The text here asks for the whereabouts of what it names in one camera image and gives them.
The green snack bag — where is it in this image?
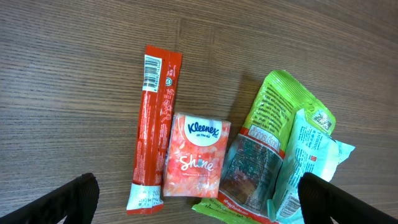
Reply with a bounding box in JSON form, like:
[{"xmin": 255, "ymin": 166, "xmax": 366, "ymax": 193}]
[{"xmin": 192, "ymin": 70, "xmax": 336, "ymax": 223}]

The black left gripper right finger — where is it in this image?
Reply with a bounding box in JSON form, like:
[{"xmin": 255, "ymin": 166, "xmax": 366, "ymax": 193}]
[{"xmin": 298, "ymin": 172, "xmax": 397, "ymax": 224}]

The light blue wipes packet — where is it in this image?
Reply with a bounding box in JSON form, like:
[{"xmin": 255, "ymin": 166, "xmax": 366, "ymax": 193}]
[{"xmin": 267, "ymin": 109, "xmax": 355, "ymax": 223}]

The red toothpaste box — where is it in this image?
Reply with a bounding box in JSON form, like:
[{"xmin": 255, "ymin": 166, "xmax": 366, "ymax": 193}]
[{"xmin": 126, "ymin": 45, "xmax": 182, "ymax": 215}]

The small red carton box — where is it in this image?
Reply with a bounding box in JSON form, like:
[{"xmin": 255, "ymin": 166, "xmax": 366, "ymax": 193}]
[{"xmin": 163, "ymin": 112, "xmax": 231, "ymax": 198}]

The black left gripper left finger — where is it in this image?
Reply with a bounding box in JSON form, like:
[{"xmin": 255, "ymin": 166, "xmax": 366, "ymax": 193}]
[{"xmin": 1, "ymin": 173, "xmax": 100, "ymax": 224}]

